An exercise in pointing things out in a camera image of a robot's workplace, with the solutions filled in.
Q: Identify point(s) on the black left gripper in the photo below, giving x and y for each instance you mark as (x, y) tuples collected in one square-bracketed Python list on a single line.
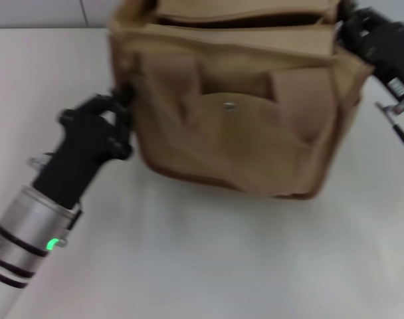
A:
[(72, 159)]

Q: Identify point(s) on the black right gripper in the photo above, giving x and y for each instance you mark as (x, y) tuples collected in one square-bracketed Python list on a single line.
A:
[(384, 46)]

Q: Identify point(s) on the khaki canvas food bag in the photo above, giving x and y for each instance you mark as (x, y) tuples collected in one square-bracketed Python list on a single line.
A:
[(242, 126)]

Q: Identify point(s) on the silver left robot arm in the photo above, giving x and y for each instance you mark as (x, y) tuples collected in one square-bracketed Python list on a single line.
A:
[(26, 226)]

